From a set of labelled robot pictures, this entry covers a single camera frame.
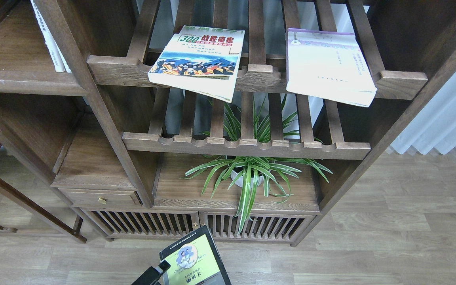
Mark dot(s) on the white upright book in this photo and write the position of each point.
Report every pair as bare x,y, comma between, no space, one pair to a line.
57,57

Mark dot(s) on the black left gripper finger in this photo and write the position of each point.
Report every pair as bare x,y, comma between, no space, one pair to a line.
152,275

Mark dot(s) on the white purple-edged book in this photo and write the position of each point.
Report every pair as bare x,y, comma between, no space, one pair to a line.
329,65

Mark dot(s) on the white curtain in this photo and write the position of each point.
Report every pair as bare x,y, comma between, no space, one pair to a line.
434,128

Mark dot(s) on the dark wooden bookshelf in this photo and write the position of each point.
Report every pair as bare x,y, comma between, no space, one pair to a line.
105,130

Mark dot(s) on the white plant pot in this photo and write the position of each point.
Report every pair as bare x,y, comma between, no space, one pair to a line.
239,179

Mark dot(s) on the colourful cover paperback book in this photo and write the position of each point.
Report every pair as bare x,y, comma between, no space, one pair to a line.
204,60

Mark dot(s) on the brass drawer knob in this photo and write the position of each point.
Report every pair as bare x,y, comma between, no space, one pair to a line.
102,200

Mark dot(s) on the green spider plant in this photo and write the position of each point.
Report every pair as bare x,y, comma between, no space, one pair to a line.
253,166

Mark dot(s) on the black and green book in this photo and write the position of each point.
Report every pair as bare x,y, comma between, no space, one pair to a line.
194,260

